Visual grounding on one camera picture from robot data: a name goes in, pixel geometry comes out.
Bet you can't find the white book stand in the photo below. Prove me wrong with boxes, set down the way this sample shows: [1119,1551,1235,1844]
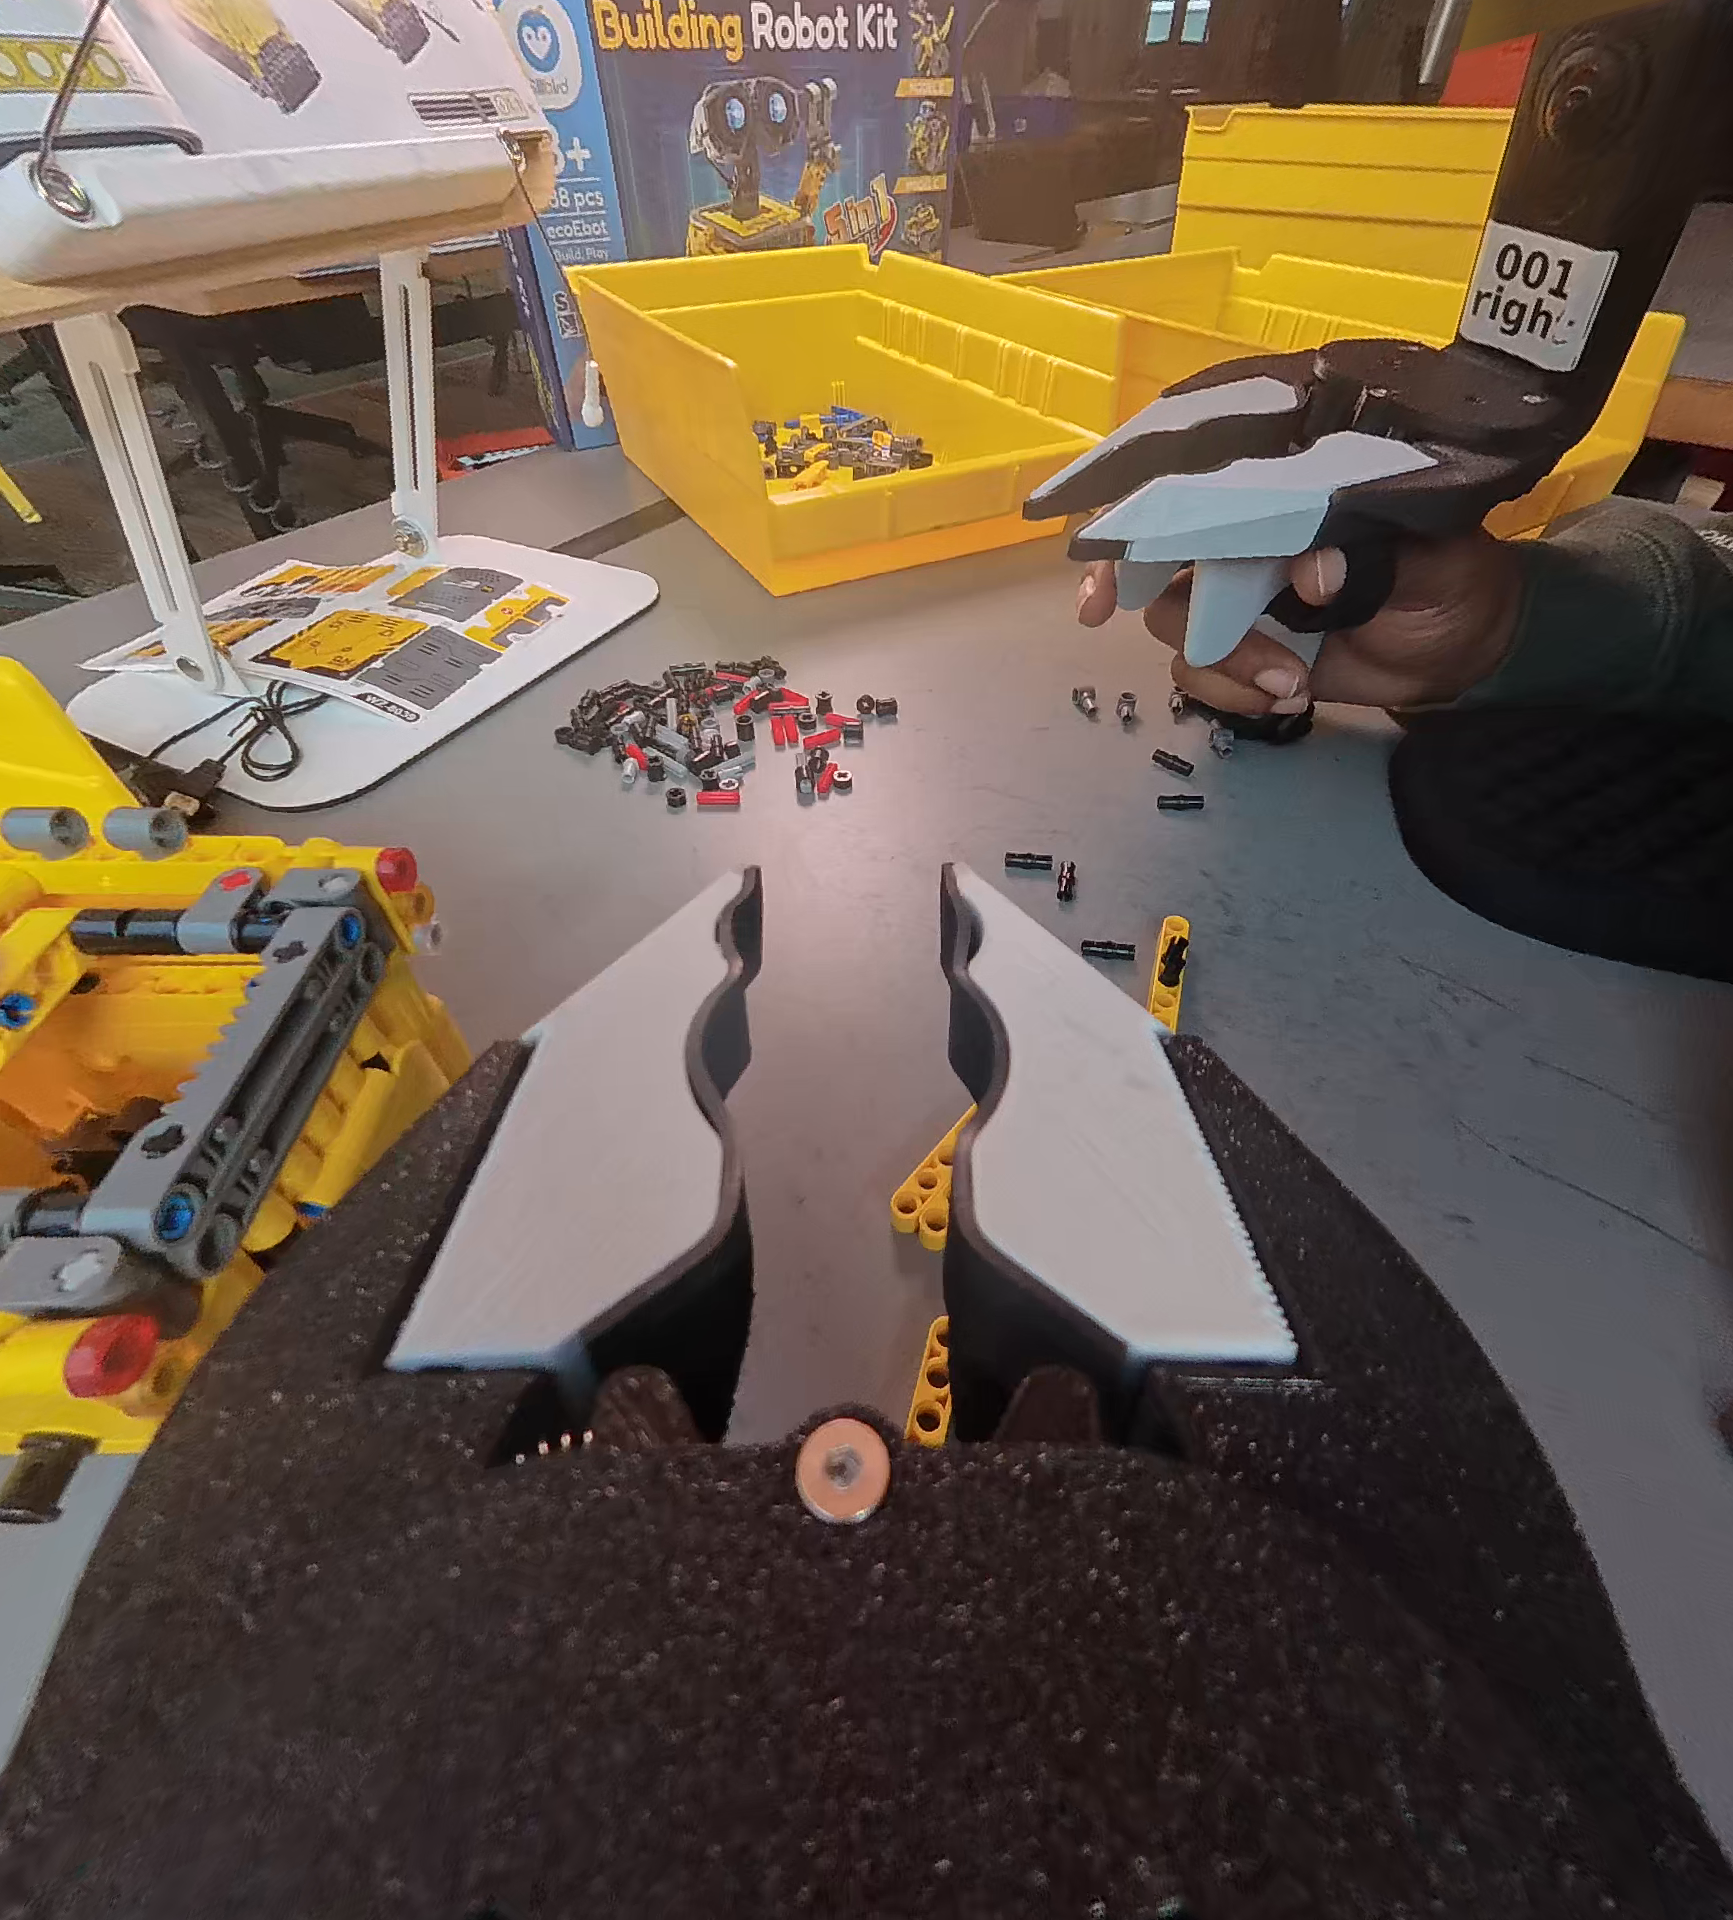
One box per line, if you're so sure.
[0,0,661,813]

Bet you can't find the lego instruction booklet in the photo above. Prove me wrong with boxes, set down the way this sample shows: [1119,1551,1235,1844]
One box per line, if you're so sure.
[0,0,555,155]

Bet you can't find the colourful lego set box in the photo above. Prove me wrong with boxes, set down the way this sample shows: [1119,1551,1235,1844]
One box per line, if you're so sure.
[589,0,959,265]

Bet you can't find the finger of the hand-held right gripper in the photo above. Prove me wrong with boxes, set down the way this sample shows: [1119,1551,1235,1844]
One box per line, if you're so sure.
[1022,374,1320,523]
[1073,431,1438,609]

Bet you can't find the yellow grey sticker sheet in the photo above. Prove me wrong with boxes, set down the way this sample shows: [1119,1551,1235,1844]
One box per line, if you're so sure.
[79,557,572,726]

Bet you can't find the pile of red black lego pieces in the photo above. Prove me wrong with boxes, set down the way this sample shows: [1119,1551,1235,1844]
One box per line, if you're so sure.
[554,654,905,816]

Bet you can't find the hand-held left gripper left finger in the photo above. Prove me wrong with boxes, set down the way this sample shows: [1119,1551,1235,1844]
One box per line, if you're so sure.
[381,864,762,1450]

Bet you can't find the yellow lego vehicle model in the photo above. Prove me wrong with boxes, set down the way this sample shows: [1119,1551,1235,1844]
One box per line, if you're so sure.
[0,802,475,1526]

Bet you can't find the pile of grey blue lego pieces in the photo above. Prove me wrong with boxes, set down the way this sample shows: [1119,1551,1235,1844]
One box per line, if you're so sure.
[750,402,940,498]

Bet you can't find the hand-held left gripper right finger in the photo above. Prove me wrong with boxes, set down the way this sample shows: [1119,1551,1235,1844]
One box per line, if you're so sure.
[938,861,1303,1445]

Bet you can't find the black lego pins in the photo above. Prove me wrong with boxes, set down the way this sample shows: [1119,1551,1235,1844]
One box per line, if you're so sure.
[1005,745,1207,963]

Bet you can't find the black bumpy cushion pad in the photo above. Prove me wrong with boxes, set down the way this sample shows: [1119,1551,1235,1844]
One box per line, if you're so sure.
[1388,701,1733,995]

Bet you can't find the person's right hand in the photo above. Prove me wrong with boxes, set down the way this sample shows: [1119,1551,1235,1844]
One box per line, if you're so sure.
[1077,527,1531,720]

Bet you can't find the thin black cable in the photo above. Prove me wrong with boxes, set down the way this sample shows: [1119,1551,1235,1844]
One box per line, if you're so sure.
[145,681,328,783]

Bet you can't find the small black clip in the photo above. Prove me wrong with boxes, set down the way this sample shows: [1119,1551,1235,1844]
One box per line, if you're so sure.
[130,756,232,827]

